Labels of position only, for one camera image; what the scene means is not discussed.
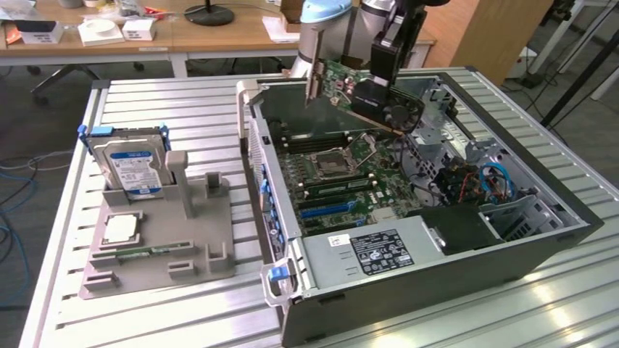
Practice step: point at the silver CPU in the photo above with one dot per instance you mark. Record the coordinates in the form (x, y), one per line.
(117, 230)

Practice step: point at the black tripod pole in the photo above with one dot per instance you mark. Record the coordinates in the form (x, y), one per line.
(580, 78)

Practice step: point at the grey power supply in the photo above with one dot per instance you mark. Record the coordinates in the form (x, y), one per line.
(337, 261)

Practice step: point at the small white box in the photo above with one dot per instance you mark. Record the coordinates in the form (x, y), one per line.
(137, 30)

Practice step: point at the wooden cabinet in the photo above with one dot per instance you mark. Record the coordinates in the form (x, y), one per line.
(483, 36)

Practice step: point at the black PC case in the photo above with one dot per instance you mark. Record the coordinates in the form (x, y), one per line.
(435, 297)

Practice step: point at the green motherboard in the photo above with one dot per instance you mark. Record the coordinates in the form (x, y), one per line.
(382, 188)

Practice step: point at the metal drive cage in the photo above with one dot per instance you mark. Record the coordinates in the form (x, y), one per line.
(430, 139)

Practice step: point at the grey parts rack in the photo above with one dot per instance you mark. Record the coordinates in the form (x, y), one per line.
(159, 232)

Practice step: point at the orange item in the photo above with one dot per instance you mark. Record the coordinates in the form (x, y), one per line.
(12, 38)

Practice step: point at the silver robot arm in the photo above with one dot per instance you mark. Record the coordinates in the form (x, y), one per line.
(313, 36)

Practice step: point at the white box black lid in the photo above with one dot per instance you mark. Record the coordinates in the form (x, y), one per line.
(39, 34)

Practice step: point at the green RAM stick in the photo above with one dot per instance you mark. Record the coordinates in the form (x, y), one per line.
(337, 187)
(144, 252)

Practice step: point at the wooden desk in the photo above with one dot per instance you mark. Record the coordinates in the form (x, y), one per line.
(217, 40)

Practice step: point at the blue case release latch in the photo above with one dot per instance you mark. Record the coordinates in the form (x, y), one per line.
(276, 274)

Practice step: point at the black plastic shroud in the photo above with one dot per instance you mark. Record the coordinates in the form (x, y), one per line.
(459, 232)

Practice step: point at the NVIDIA graphics card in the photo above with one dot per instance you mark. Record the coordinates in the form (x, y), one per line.
(376, 105)

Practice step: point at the blue PCIe expansion slot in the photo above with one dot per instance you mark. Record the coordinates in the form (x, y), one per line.
(324, 211)

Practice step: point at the metal disk bay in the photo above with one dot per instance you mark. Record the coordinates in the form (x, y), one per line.
(527, 221)

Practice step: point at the brown cardboard box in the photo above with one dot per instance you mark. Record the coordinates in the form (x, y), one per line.
(289, 9)

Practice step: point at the black round lamp base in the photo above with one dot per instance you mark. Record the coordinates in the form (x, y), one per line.
(208, 14)

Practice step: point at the black floor box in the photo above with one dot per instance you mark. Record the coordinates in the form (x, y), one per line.
(531, 81)

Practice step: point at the metal CPU socket cover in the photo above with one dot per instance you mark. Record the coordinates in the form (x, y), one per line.
(363, 145)

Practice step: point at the hard disk with blue caddy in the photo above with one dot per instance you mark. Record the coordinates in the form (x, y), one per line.
(131, 170)

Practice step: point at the white square box round dish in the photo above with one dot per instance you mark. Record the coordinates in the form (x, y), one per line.
(99, 32)

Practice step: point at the CPU socket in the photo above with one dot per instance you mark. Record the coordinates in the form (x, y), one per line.
(331, 165)

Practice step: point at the white paper stack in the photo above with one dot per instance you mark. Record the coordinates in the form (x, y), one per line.
(277, 30)

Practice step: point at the white desk frame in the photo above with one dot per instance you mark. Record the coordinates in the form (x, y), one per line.
(530, 54)

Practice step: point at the black office chair base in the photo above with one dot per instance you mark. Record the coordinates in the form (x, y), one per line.
(63, 74)

